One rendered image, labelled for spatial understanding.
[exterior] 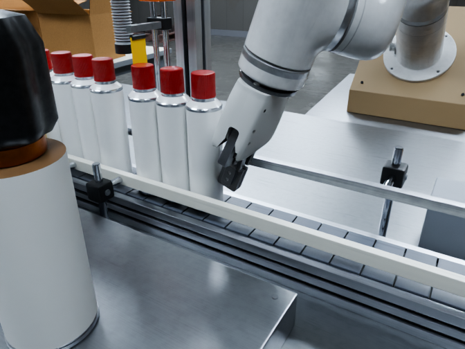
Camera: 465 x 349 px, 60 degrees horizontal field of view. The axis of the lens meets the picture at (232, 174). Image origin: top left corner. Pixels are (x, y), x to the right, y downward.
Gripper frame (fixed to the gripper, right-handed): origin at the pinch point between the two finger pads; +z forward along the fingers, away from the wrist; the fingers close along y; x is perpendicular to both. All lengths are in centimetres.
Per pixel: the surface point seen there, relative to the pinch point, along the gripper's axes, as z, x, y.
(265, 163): -2.5, 3.0, -3.1
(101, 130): 5.0, -23.0, 2.6
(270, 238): 3.2, 9.6, 3.2
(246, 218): 1.7, 5.7, 4.3
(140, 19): 306, -637, -734
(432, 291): -3.7, 28.7, 2.9
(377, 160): 6.4, 15.6, -42.1
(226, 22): 221, -416, -752
